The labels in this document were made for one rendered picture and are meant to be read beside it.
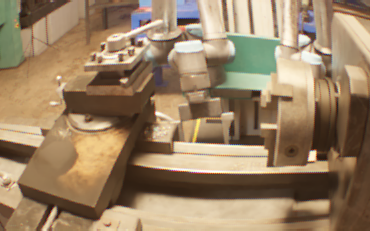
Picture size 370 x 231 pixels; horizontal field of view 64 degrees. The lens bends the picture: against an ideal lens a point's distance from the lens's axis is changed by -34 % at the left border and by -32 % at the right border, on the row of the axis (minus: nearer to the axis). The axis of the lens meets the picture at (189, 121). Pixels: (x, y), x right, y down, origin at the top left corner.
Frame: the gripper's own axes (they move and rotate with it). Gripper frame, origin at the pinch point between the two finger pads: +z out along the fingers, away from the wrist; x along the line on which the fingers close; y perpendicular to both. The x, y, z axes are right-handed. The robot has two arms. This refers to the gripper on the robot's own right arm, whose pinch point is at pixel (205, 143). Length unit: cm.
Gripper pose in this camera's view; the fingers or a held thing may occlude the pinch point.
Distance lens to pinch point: 138.3
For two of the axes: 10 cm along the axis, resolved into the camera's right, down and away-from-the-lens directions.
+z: 1.7, 9.8, 1.3
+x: -9.9, 1.6, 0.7
